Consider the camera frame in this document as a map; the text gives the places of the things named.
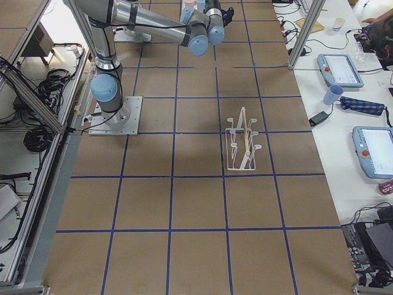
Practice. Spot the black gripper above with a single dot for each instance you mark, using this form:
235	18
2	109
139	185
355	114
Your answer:
227	13

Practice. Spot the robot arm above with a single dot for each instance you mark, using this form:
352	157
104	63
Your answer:
195	30

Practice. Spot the blue plastic cup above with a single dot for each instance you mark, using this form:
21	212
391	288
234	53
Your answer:
200	5

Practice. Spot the pink plastic cup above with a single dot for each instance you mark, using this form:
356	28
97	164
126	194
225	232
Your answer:
189	3

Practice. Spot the white paper cup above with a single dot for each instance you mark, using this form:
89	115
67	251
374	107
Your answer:
338	24

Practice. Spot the blue cup on desk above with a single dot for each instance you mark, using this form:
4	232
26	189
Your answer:
333	93

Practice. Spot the upper teach pendant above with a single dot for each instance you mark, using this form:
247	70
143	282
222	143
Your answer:
338	69

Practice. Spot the teach pendant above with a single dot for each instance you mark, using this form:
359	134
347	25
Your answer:
338	69
374	150

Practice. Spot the black power adapter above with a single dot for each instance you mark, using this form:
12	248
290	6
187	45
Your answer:
318	118

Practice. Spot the blue plaid folded umbrella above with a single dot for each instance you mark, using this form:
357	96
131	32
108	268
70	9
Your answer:
366	107

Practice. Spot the lower teach pendant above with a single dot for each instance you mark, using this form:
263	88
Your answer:
374	150

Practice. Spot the aluminium frame post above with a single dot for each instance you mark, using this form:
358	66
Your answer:
309	23

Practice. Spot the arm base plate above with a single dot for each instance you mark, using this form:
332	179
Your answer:
125	35
125	122

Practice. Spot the white wire cup rack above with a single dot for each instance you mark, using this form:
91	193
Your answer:
239	143

